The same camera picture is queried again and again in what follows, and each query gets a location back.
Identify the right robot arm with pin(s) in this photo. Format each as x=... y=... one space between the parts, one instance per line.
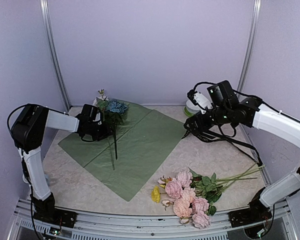
x=253 y=112

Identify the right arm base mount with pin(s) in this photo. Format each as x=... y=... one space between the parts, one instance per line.
x=249 y=216

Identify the aluminium frame post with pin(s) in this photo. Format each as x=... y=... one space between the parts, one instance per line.
x=250 y=44
x=44 y=6

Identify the small pink bud stem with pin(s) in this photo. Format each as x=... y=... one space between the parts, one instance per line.
x=101 y=101

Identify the white ceramic bowl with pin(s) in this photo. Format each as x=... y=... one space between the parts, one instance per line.
x=189 y=104

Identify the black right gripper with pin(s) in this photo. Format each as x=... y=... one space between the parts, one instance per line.
x=198 y=116

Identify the aluminium frame post left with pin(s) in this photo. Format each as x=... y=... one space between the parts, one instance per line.
x=44 y=6

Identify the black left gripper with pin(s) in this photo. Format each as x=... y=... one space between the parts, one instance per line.
x=103 y=136

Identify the green plate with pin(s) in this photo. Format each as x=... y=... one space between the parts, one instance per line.
x=189 y=111

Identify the yellow fake flower stem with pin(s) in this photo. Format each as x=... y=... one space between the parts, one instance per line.
x=156 y=195

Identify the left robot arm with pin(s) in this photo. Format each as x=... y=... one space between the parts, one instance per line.
x=28 y=132

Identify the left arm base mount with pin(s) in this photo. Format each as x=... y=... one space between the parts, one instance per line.
x=60 y=217

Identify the green pink wrapping paper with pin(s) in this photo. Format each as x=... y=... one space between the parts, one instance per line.
x=126 y=163

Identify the aluminium frame post right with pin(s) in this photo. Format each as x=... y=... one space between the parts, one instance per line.
x=250 y=44

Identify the blue fake flower stem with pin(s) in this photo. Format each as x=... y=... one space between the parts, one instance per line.
x=115 y=115

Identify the aluminium front rail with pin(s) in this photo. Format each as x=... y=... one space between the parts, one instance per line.
x=101 y=226

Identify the pink rose stem bunch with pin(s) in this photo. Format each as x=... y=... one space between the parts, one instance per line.
x=192 y=196

